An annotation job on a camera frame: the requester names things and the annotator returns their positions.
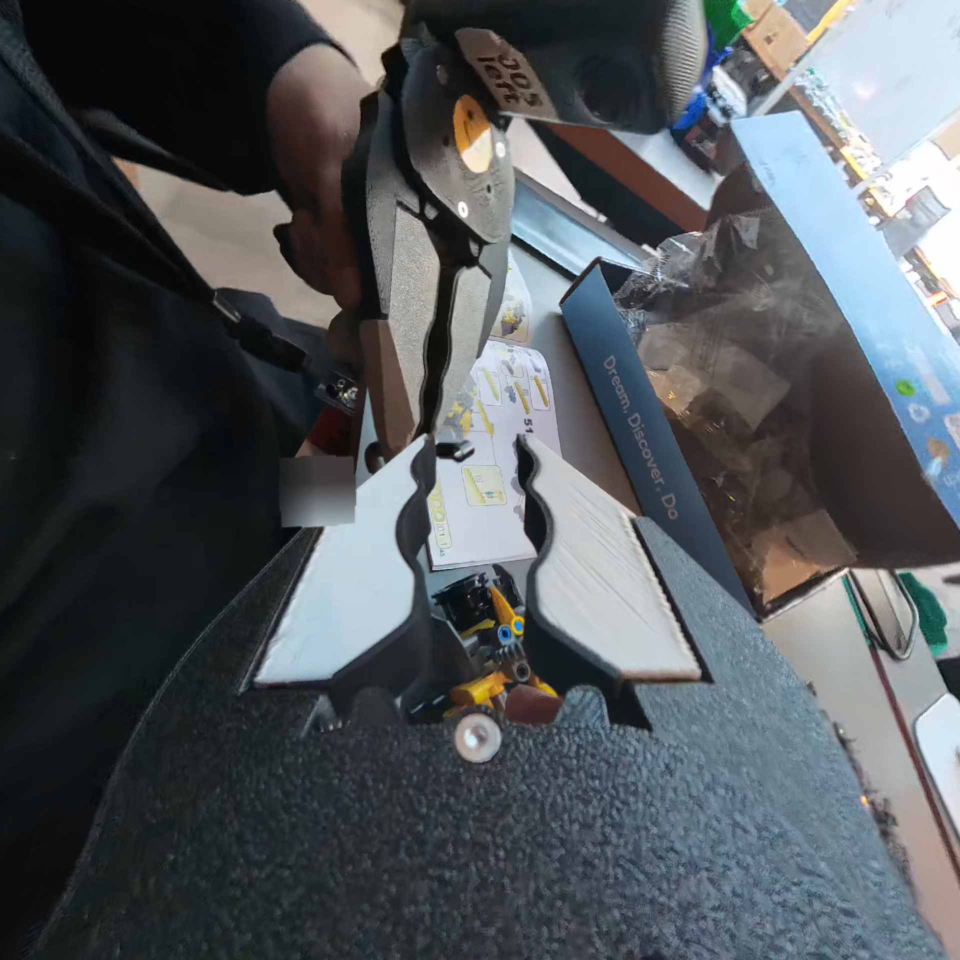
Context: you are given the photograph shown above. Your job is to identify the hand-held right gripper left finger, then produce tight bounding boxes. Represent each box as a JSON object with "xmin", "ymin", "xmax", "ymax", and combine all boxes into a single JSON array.
[{"xmin": 253, "ymin": 435, "xmax": 438, "ymax": 689}]

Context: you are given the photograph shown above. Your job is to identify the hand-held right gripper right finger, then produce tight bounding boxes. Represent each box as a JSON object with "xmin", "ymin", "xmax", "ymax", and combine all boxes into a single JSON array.
[{"xmin": 516, "ymin": 433, "xmax": 704, "ymax": 685}]

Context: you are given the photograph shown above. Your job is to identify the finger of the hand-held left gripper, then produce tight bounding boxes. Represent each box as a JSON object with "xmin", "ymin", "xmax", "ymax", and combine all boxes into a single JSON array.
[
  {"xmin": 429, "ymin": 238, "xmax": 513, "ymax": 435},
  {"xmin": 358, "ymin": 204, "xmax": 453, "ymax": 462}
]

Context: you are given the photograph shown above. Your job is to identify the yellow toy brick vehicle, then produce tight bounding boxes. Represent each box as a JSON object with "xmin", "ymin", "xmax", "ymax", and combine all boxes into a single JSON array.
[{"xmin": 408, "ymin": 566, "xmax": 564, "ymax": 726}]

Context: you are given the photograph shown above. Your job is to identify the person's left forearm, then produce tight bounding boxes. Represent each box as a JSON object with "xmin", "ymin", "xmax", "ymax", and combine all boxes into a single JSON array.
[{"xmin": 22, "ymin": 0, "xmax": 355, "ymax": 198}]

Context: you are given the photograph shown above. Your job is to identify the grey desk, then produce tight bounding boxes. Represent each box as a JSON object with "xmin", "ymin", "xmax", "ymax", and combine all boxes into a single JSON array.
[{"xmin": 360, "ymin": 172, "xmax": 960, "ymax": 960}]

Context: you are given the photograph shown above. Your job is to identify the person's left hand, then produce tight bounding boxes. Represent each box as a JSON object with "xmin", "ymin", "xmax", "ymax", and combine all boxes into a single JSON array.
[{"xmin": 268, "ymin": 51, "xmax": 378, "ymax": 310}]

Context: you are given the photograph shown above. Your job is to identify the toy building instruction booklet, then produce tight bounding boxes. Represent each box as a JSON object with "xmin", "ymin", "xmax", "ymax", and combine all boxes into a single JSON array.
[{"xmin": 427, "ymin": 251, "xmax": 565, "ymax": 573}]

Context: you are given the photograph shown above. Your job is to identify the clear plastic bags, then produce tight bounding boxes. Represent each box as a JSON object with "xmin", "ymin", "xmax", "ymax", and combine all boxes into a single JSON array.
[{"xmin": 613, "ymin": 171, "xmax": 858, "ymax": 603}]

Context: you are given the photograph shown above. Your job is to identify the person's black clothing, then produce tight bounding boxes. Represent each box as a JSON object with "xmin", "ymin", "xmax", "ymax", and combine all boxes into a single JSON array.
[{"xmin": 0, "ymin": 0, "xmax": 363, "ymax": 960}]

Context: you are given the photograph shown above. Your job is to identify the blue cardboard box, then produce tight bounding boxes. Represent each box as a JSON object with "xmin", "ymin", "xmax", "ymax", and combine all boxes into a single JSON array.
[{"xmin": 558, "ymin": 112, "xmax": 960, "ymax": 621}]

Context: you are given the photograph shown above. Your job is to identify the green cloth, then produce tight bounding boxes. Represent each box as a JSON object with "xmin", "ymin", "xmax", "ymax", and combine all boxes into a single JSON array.
[{"xmin": 896, "ymin": 570, "xmax": 951, "ymax": 655}]

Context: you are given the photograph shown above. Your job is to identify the white flat object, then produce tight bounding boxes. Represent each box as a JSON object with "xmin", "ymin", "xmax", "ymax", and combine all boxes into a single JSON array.
[{"xmin": 909, "ymin": 692, "xmax": 960, "ymax": 828}]

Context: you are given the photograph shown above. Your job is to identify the black strap with metal buckle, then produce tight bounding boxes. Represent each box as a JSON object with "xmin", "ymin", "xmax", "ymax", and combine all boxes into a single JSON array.
[{"xmin": 71, "ymin": 108, "xmax": 363, "ymax": 415}]

